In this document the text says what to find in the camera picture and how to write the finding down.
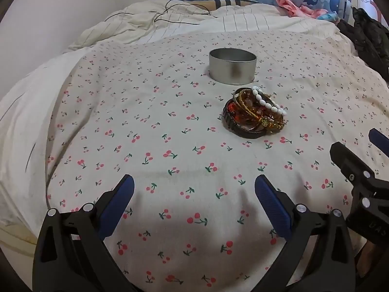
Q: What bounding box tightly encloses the thin black cable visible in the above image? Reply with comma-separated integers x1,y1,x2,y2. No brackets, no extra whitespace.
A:
105,0,211,25

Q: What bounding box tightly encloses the pink cloth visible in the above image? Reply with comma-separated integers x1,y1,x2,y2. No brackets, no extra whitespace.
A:
274,0,329,19

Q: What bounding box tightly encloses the amber bead bracelet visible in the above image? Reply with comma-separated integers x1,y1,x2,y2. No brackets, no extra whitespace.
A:
239,90,288,130

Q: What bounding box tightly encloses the round silver tin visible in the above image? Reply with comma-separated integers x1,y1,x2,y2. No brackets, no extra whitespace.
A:
209,48,257,85

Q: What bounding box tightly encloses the white bead bracelet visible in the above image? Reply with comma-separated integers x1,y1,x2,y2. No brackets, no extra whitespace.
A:
252,86,288,116

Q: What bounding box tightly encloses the white striped quilt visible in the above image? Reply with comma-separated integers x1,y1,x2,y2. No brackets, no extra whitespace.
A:
62,0,341,56

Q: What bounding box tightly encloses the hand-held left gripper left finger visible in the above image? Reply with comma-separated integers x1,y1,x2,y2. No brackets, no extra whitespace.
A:
32,174,136,292

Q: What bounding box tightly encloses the black braided bracelet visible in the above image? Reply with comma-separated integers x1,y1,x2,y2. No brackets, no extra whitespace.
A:
223,99,274,141

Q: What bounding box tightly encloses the brown striped pillow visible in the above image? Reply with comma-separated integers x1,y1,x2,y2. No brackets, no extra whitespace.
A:
202,0,274,8

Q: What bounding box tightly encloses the pearl and gold bead bracelet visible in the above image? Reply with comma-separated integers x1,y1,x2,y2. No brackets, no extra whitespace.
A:
260,117,288,133

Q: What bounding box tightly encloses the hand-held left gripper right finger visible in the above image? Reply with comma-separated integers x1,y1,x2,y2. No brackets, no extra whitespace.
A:
255,175,357,292

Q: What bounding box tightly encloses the black garment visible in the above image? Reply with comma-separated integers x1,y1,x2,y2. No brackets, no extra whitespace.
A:
337,7,389,82

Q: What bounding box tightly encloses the cherry print bed sheet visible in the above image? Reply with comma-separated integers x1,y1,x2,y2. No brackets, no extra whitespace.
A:
45,30,389,292

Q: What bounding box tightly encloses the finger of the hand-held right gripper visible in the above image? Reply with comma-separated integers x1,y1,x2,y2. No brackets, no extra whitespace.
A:
368,128,389,153
330,141,389,196

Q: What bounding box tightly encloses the red string bracelet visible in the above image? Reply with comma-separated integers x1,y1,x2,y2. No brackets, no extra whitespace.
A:
227,102,245,120

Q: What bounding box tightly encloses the white bed cover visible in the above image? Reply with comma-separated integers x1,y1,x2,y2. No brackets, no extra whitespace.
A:
0,47,101,259

